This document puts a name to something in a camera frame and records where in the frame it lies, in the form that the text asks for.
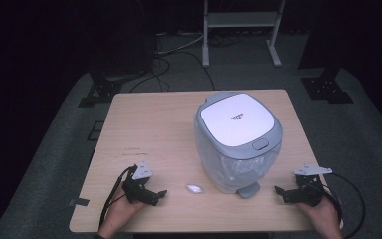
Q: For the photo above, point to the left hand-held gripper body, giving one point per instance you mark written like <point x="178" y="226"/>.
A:
<point x="136" y="186"/>

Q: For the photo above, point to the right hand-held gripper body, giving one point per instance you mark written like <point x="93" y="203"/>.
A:
<point x="308" y="189"/>

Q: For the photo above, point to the white paper ball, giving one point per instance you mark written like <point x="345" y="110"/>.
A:
<point x="194" y="189"/>

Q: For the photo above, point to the grey pedal bin white lid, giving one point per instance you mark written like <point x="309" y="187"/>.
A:
<point x="237" y="119"/>

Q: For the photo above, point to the person's right hand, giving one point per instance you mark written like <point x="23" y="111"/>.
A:
<point x="320" y="214"/>

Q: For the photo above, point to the person's left hand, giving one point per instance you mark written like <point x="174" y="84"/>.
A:
<point x="122" y="210"/>

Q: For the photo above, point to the grey tape strip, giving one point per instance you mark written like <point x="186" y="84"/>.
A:
<point x="79" y="202"/>

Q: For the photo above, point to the square floor socket cover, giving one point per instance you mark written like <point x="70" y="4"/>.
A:
<point x="95" y="131"/>

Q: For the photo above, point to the black stand base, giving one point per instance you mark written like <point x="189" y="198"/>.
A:
<point x="326" y="88"/>
<point x="101" y="89"/>

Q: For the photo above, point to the white metal stand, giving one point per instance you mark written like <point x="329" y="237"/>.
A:
<point x="242" y="19"/>

